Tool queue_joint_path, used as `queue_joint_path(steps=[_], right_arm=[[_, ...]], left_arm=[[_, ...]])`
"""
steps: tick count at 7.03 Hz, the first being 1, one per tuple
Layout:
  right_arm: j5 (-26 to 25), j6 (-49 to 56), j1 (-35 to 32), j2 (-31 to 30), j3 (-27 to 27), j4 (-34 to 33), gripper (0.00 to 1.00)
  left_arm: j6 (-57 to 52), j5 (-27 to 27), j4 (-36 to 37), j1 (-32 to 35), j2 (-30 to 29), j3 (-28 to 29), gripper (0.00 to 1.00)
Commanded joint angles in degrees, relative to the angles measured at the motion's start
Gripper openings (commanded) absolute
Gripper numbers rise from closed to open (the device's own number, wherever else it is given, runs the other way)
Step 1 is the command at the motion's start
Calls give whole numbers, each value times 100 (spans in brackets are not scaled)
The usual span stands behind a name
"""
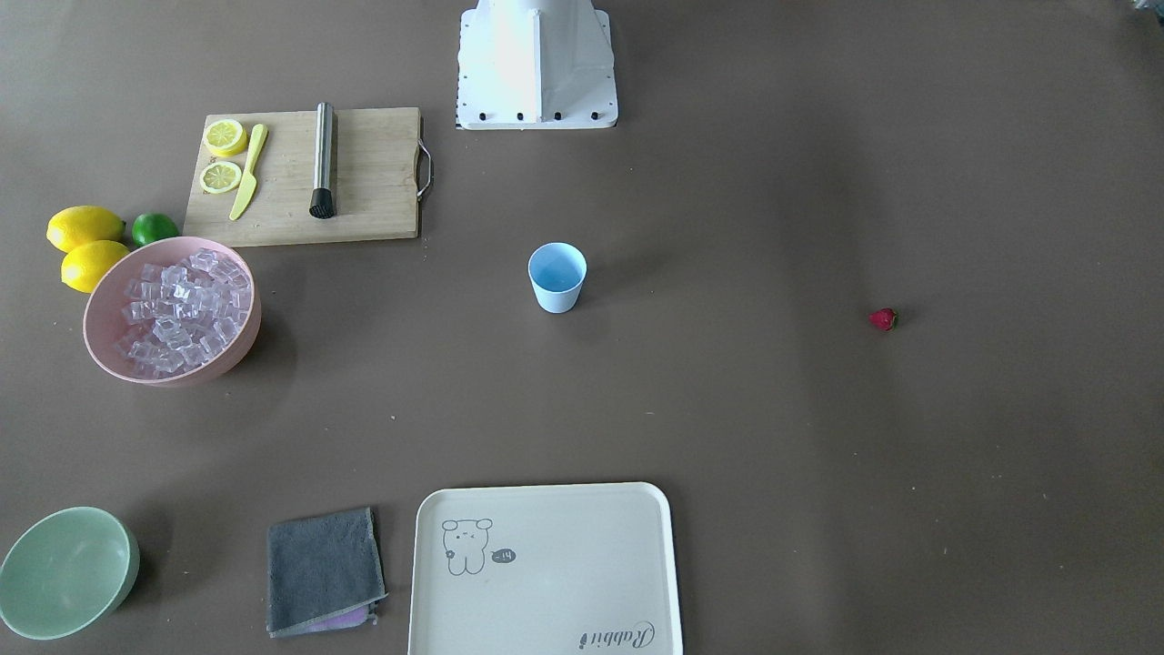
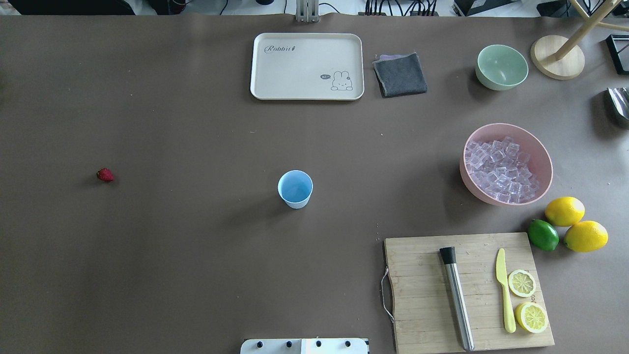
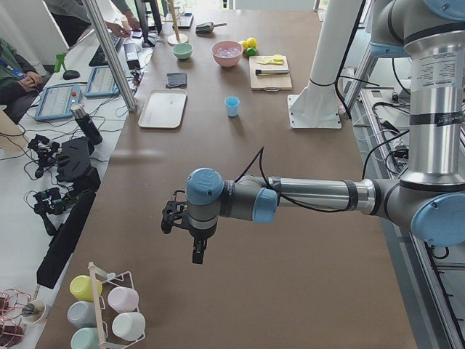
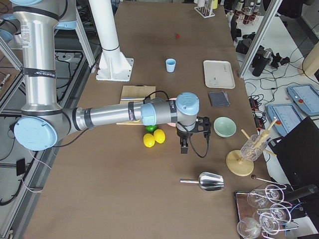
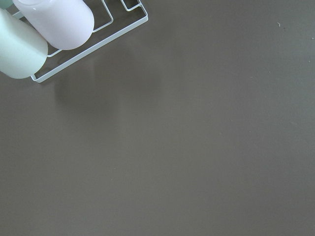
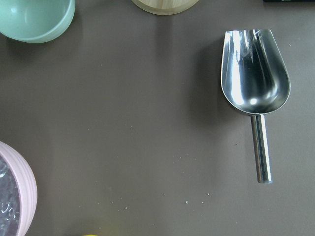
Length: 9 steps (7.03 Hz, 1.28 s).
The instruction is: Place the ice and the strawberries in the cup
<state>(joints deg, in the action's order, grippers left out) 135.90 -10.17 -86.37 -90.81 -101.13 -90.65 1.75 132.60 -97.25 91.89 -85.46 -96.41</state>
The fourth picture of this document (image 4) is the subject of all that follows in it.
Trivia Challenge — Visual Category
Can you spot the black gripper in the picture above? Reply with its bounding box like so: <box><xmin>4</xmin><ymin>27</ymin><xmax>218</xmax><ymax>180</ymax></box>
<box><xmin>176</xmin><ymin>117</ymin><xmax>211</xmax><ymax>154</ymax></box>

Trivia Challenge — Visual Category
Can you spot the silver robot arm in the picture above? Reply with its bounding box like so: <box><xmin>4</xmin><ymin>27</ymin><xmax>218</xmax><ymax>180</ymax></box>
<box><xmin>12</xmin><ymin>0</ymin><xmax>211</xmax><ymax>153</ymax></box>

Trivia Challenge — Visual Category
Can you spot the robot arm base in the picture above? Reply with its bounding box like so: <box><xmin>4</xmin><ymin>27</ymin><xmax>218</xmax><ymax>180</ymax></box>
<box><xmin>0</xmin><ymin>13</ymin><xmax>22</xmax><ymax>49</ymax></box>

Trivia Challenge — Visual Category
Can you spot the metal ice scoop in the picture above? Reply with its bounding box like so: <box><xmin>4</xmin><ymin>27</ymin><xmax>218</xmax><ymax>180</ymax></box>
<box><xmin>180</xmin><ymin>172</ymin><xmax>224</xmax><ymax>192</ymax></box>

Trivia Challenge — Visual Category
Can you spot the wooden cup rack stand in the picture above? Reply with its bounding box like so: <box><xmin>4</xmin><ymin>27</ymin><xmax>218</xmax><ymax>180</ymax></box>
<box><xmin>226</xmin><ymin>118</ymin><xmax>277</xmax><ymax>176</ymax></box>

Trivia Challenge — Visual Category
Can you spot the light blue plastic cup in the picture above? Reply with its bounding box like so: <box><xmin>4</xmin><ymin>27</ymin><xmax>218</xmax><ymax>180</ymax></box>
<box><xmin>165</xmin><ymin>58</ymin><xmax>176</xmax><ymax>73</ymax></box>

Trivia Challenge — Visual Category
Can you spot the pink bowl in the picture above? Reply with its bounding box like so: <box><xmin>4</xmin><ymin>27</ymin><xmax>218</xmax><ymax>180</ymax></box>
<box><xmin>167</xmin><ymin>98</ymin><xmax>176</xmax><ymax>127</ymax></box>

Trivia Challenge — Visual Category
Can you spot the yellow lemon rear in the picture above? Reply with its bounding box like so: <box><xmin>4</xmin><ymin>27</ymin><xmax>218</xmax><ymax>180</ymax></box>
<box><xmin>154</xmin><ymin>129</ymin><xmax>166</xmax><ymax>143</ymax></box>

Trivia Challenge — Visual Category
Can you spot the yellow lemon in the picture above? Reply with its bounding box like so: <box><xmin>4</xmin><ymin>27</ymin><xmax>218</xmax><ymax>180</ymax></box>
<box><xmin>154</xmin><ymin>129</ymin><xmax>166</xmax><ymax>143</ymax></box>
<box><xmin>143</xmin><ymin>133</ymin><xmax>155</xmax><ymax>148</ymax></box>

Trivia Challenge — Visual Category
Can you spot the yellow lemon front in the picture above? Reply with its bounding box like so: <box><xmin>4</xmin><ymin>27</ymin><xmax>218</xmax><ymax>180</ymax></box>
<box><xmin>143</xmin><ymin>133</ymin><xmax>155</xmax><ymax>148</ymax></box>

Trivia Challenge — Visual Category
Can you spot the green lime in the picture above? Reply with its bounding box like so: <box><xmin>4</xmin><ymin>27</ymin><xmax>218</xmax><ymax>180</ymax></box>
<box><xmin>145</xmin><ymin>125</ymin><xmax>158</xmax><ymax>132</ymax></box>

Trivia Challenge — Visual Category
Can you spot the green ceramic bowl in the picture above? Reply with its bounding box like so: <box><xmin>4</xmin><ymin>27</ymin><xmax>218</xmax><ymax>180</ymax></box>
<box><xmin>213</xmin><ymin>117</ymin><xmax>237</xmax><ymax>138</ymax></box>

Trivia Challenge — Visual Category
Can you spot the grey folded cloth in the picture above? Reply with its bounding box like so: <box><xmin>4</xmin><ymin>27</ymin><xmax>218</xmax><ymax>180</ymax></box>
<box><xmin>208</xmin><ymin>91</ymin><xmax>230</xmax><ymax>107</ymax></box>

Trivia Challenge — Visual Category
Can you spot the bamboo cutting board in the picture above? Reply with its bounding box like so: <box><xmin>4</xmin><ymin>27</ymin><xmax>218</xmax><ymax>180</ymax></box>
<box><xmin>116</xmin><ymin>85</ymin><xmax>156</xmax><ymax>125</ymax></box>

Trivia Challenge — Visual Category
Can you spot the clear glass tumbler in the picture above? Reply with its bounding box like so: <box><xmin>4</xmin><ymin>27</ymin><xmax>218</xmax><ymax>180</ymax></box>
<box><xmin>240</xmin><ymin>134</ymin><xmax>267</xmax><ymax>161</ymax></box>

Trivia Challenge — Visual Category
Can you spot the steel muddler black tip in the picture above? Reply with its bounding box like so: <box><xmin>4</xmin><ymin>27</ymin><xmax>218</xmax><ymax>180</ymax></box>
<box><xmin>120</xmin><ymin>97</ymin><xmax>145</xmax><ymax>101</ymax></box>

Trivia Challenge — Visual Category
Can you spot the cream rabbit tray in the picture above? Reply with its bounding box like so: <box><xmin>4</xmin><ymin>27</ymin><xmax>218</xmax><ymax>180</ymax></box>
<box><xmin>203</xmin><ymin>60</ymin><xmax>235</xmax><ymax>89</ymax></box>

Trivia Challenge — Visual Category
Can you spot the black tray with glasses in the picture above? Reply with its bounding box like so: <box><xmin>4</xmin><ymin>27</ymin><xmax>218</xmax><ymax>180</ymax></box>
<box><xmin>235</xmin><ymin>191</ymin><xmax>299</xmax><ymax>239</ymax></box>

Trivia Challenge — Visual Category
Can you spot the wine glass front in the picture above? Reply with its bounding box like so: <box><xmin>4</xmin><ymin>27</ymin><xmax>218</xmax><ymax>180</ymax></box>
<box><xmin>237</xmin><ymin>218</ymin><xmax>261</xmax><ymax>239</ymax></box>

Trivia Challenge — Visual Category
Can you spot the blue teach pendant lower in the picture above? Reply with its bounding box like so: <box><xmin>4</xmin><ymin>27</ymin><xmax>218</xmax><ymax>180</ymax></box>
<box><xmin>266</xmin><ymin>104</ymin><xmax>305</xmax><ymax>136</ymax></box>

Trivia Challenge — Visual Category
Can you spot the blue teach pendant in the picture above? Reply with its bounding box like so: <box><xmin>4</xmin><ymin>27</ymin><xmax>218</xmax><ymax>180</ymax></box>
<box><xmin>287</xmin><ymin>84</ymin><xmax>319</xmax><ymax>117</ymax></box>
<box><xmin>266</xmin><ymin>104</ymin><xmax>305</xmax><ymax>136</ymax></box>

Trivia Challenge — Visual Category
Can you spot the black thermos bottle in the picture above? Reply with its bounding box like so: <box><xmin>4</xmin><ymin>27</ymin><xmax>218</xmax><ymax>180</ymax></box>
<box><xmin>252</xmin><ymin>48</ymin><xmax>273</xmax><ymax>77</ymax></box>

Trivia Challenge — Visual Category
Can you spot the blue teach pendant upper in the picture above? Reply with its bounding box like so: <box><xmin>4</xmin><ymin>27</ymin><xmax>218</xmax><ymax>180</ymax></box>
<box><xmin>287</xmin><ymin>84</ymin><xmax>319</xmax><ymax>117</ymax></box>

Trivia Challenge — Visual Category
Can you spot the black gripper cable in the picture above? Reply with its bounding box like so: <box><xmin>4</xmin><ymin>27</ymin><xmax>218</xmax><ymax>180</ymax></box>
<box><xmin>187</xmin><ymin>129</ymin><xmax>210</xmax><ymax>158</ymax></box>

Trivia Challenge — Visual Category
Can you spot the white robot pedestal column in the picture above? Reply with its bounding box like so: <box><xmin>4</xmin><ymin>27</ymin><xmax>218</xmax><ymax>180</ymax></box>
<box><xmin>89</xmin><ymin>0</ymin><xmax>134</xmax><ymax>82</ymax></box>

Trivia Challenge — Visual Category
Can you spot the aluminium frame post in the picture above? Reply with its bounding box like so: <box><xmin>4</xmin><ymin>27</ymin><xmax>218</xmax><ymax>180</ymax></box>
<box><xmin>238</xmin><ymin>0</ymin><xmax>282</xmax><ymax>79</ymax></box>

